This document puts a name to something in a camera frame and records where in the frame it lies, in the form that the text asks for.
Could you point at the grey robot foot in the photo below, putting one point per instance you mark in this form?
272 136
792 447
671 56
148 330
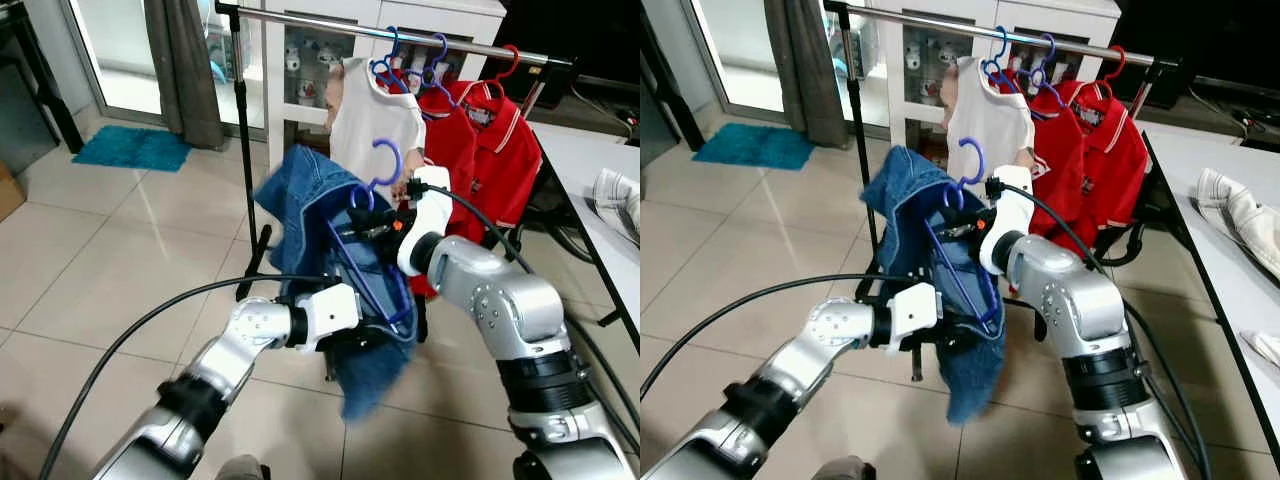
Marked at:
840 471
240 470

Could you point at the cream white stitched garment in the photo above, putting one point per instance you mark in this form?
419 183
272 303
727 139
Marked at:
1240 215
620 205

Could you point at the teal floor rug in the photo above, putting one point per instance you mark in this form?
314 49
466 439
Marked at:
130 148
755 147

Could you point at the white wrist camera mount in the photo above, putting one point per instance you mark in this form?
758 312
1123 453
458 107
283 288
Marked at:
425 230
330 310
915 310
1005 230

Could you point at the blue plastic hanger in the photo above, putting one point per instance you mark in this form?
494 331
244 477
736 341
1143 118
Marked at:
395 40
1004 40

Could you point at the black desk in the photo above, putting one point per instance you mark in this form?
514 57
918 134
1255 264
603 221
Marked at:
672 98
45 80

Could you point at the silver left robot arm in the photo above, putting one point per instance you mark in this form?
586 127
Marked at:
230 340
830 335

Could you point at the grey curtain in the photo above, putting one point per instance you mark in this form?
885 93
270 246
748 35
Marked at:
185 70
805 70

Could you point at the white framed glass door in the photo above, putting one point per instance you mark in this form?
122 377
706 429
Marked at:
735 50
110 50

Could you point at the white glass-door cabinet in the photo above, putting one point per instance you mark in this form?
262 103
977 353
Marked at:
1060 10
460 12

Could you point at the silver metal clothes rack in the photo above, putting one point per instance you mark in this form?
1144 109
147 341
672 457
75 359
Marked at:
300 20
900 17

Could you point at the blue denim jacket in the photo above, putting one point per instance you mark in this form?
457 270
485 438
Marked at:
300 200
900 210

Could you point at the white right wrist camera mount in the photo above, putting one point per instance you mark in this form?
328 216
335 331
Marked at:
425 230
1005 230

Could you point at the white t-shirt with pink sleeves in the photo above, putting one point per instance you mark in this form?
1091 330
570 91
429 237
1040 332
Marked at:
375 120
990 120

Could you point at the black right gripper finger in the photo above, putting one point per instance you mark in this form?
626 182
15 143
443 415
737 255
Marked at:
366 214
951 214
368 232
954 232

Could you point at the red polo shirt striped collar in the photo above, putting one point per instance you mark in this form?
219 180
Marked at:
505 160
1115 160

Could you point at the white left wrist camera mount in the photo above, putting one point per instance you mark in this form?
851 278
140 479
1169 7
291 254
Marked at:
915 310
330 310

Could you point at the red plastic hanger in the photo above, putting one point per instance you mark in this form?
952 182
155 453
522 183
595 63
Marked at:
514 55
1121 58

